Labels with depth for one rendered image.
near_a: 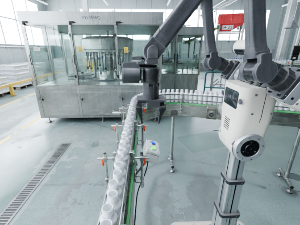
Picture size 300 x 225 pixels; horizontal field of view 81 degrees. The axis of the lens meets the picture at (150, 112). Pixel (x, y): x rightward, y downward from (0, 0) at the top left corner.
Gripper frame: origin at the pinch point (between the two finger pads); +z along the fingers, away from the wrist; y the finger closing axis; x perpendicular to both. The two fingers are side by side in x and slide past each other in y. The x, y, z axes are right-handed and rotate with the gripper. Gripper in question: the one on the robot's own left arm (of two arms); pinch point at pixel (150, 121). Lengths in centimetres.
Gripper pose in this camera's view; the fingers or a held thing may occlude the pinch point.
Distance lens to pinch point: 66.4
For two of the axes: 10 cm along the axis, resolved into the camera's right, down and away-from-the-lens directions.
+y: 10.0, 0.1, 0.3
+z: -0.2, 9.4, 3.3
